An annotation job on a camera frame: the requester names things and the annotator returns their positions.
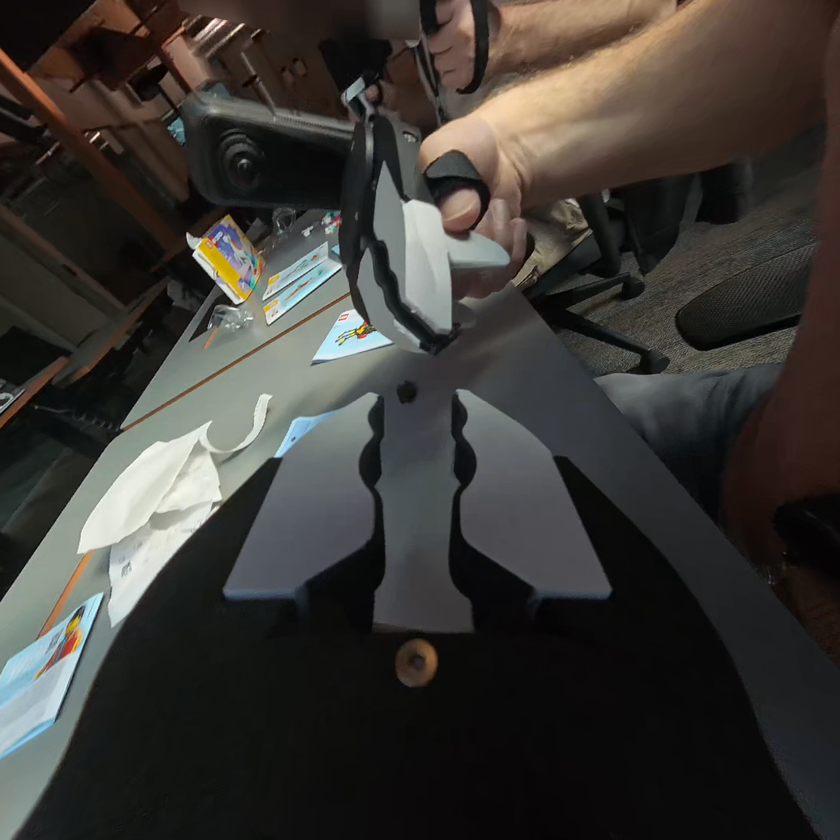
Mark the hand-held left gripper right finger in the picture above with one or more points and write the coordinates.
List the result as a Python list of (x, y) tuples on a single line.
[(525, 525)]

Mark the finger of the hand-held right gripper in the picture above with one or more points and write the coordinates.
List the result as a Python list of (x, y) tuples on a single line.
[(426, 262), (384, 236)]

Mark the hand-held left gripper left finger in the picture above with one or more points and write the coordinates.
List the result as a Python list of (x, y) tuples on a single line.
[(308, 525)]

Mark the small black brick piece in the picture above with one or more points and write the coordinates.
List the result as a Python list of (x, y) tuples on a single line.
[(407, 392)]

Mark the person's right forearm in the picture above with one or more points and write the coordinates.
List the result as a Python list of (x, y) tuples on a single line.
[(656, 98)]

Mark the grey desk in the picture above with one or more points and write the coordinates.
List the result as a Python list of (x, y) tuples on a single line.
[(197, 374), (525, 407)]

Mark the person's right hand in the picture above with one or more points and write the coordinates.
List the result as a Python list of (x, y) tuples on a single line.
[(485, 151)]

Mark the clear plastic bag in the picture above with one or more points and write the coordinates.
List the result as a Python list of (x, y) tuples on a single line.
[(229, 318), (283, 223)]

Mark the open blue instruction booklet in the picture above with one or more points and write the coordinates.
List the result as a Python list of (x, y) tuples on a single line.
[(305, 433)]

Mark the small blue instruction booklet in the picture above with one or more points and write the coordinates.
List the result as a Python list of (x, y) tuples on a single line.
[(295, 269), (302, 302)]

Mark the yellow toy box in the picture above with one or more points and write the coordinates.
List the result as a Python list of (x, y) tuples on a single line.
[(229, 262)]

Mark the closed scorpion cover booklet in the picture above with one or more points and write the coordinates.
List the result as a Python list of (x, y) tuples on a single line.
[(341, 344)]

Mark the torn white paper strip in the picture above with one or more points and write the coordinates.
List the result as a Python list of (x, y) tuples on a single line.
[(259, 410)]

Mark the torn white paper bag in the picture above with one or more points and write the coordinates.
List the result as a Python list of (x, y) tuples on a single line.
[(151, 472)]

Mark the black office chair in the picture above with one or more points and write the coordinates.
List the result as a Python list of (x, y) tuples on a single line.
[(610, 223)]

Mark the person's leg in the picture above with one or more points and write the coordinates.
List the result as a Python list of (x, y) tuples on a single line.
[(689, 426)]

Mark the person's brown knit sweater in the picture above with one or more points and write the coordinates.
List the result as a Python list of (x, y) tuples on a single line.
[(754, 472)]

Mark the blue booklet with red figure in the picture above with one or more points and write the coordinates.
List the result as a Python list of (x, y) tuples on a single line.
[(39, 682)]

